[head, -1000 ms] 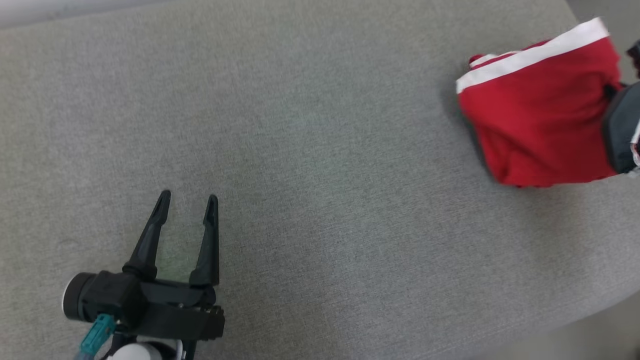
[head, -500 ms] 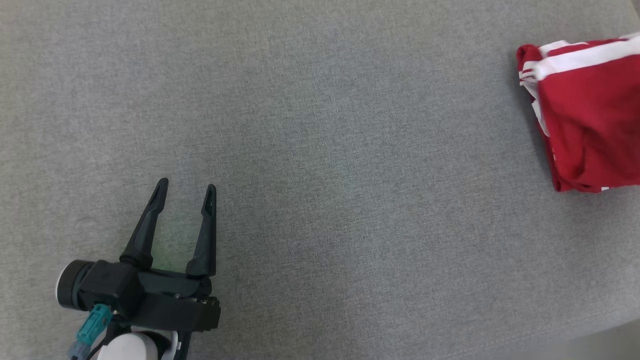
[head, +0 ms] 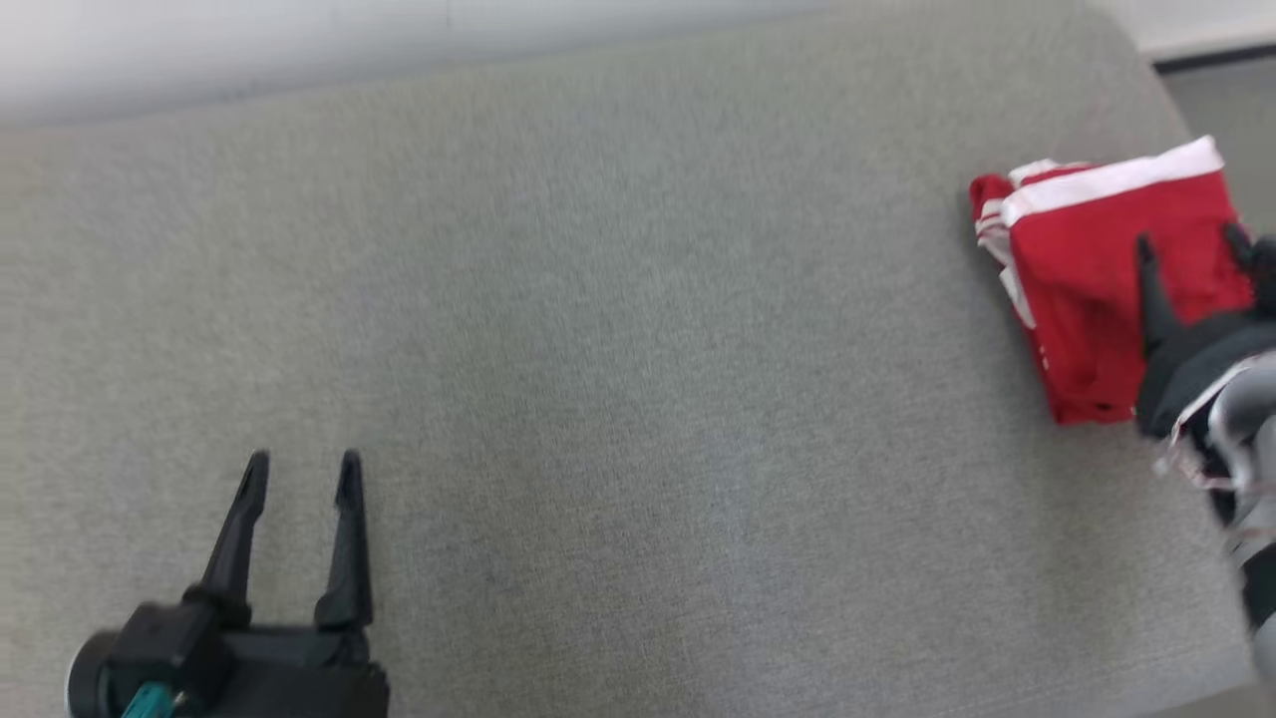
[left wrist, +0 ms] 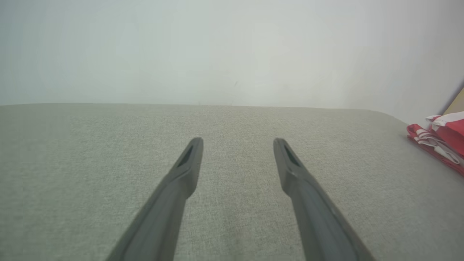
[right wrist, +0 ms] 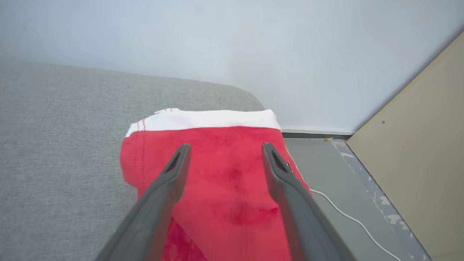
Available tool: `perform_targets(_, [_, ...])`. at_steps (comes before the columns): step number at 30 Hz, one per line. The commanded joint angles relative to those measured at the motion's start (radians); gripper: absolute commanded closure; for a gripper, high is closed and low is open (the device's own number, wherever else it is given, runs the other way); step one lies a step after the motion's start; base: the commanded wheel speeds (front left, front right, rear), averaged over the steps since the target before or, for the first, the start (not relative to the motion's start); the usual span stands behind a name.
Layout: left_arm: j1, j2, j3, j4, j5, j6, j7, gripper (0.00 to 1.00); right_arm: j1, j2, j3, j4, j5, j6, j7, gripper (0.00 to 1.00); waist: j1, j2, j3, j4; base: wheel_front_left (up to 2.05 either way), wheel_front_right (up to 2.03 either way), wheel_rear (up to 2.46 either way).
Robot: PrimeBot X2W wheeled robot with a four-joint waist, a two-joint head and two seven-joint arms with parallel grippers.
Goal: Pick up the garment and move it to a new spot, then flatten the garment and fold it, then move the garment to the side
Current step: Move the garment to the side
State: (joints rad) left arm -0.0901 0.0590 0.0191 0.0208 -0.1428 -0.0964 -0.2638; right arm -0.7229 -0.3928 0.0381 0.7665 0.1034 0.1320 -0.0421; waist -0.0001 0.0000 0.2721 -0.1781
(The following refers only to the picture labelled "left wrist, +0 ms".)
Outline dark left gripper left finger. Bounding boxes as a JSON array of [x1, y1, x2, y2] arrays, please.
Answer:
[[105, 137, 204, 261]]

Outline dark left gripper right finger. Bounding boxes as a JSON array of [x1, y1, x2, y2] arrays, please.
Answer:
[[273, 137, 376, 261]]

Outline red lettered basketball jersey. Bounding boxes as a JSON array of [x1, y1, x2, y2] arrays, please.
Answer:
[[406, 123, 464, 178]]

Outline red white-striped shorts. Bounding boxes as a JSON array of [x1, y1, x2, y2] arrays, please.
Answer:
[[426, 111, 464, 157]]

